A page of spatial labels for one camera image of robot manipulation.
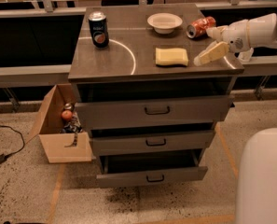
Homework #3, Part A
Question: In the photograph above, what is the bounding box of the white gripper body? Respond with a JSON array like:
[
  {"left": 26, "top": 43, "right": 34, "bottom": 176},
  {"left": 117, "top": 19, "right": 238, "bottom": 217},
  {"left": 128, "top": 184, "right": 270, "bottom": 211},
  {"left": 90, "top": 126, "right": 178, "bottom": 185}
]
[{"left": 221, "top": 12, "right": 277, "bottom": 54}]

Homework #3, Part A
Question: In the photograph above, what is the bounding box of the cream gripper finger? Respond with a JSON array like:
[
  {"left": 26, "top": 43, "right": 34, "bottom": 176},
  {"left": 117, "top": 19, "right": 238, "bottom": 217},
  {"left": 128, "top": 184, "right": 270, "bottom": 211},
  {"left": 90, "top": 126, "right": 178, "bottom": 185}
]
[
  {"left": 206, "top": 25, "right": 229, "bottom": 42},
  {"left": 193, "top": 41, "right": 229, "bottom": 66}
]

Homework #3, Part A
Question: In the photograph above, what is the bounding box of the yellow sponge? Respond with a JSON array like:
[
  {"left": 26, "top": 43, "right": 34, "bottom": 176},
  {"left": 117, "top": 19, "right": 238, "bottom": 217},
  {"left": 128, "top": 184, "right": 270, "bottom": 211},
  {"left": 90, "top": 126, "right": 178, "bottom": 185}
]
[{"left": 155, "top": 48, "right": 188, "bottom": 66}]

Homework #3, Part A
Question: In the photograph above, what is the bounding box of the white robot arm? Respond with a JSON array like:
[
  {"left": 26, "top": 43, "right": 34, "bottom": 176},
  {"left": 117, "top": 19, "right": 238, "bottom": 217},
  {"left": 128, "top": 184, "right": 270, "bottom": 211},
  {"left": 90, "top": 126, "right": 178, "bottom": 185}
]
[{"left": 194, "top": 13, "right": 277, "bottom": 224}]

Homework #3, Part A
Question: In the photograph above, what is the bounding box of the white paper bowl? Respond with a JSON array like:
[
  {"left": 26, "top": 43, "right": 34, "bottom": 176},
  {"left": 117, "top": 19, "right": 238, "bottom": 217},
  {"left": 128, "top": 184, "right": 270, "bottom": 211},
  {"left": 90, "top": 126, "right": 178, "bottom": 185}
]
[{"left": 147, "top": 13, "right": 183, "bottom": 35}]

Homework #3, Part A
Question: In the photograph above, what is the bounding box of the crushed orange soda can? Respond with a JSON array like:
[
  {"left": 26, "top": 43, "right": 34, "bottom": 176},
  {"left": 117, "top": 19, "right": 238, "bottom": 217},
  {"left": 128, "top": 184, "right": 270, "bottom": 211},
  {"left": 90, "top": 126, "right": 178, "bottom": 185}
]
[{"left": 187, "top": 16, "right": 216, "bottom": 39}]

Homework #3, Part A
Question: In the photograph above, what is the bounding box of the top grey drawer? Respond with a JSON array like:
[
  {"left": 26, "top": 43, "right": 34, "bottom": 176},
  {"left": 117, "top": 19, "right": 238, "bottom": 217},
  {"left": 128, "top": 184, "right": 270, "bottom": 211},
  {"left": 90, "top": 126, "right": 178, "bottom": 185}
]
[{"left": 76, "top": 95, "right": 233, "bottom": 130}]

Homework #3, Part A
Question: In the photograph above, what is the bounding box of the grey drawer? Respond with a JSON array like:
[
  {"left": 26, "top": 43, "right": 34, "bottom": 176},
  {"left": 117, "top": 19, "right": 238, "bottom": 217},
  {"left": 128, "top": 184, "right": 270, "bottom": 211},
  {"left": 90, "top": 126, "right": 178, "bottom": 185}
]
[
  {"left": 96, "top": 148, "right": 209, "bottom": 189},
  {"left": 76, "top": 95, "right": 233, "bottom": 130},
  {"left": 90, "top": 130, "right": 215, "bottom": 156}
]

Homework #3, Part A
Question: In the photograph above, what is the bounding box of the grey drawer cabinet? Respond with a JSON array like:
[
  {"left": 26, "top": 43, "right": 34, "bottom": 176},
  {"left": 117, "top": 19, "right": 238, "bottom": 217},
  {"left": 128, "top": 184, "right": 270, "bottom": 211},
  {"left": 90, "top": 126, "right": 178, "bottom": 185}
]
[{"left": 67, "top": 3, "right": 245, "bottom": 189}]

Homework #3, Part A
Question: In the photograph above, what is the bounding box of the middle grey drawer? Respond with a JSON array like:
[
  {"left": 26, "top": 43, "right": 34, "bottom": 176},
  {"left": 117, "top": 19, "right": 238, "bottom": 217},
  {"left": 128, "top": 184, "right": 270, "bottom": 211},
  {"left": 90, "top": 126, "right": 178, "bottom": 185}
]
[{"left": 90, "top": 130, "right": 215, "bottom": 156}]

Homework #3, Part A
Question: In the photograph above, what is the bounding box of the dark blue soda can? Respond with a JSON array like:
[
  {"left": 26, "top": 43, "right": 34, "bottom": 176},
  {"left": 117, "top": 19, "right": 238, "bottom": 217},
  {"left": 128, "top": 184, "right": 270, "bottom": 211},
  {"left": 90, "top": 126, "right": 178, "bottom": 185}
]
[{"left": 88, "top": 11, "right": 109, "bottom": 49}]

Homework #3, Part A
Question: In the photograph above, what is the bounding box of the bottom grey drawer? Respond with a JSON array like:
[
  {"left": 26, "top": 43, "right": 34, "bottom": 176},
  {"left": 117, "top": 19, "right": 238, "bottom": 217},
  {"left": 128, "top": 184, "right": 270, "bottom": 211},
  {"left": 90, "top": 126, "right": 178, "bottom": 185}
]
[{"left": 96, "top": 148, "right": 209, "bottom": 189}]

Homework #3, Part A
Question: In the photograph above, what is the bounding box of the small can in box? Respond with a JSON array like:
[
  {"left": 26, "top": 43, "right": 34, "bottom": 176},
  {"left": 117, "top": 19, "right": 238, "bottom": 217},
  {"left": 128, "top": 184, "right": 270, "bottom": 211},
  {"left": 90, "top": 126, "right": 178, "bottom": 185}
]
[{"left": 63, "top": 103, "right": 74, "bottom": 111}]

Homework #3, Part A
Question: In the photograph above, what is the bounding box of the blue snack bag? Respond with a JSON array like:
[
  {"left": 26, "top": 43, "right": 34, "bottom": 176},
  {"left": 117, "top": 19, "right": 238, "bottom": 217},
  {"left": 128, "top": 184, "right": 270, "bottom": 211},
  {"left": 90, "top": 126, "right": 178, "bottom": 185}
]
[{"left": 62, "top": 113, "right": 82, "bottom": 133}]

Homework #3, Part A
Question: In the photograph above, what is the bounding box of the red apple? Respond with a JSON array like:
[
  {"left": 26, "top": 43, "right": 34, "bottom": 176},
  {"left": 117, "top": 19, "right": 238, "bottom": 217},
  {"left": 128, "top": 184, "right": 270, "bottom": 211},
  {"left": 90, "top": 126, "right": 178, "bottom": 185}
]
[{"left": 61, "top": 110, "right": 73, "bottom": 121}]

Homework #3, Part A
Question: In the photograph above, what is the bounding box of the cardboard box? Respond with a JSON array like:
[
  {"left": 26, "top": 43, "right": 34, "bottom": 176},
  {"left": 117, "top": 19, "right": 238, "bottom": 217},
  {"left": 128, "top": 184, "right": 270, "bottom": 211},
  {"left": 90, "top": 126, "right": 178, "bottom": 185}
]
[{"left": 27, "top": 84, "right": 92, "bottom": 163}]

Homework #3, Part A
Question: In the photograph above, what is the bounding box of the black power cable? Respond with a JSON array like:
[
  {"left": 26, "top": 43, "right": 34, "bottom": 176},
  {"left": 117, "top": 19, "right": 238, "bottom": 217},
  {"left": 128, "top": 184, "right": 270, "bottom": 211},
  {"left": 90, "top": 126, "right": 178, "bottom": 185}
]
[{"left": 0, "top": 122, "right": 26, "bottom": 170}]

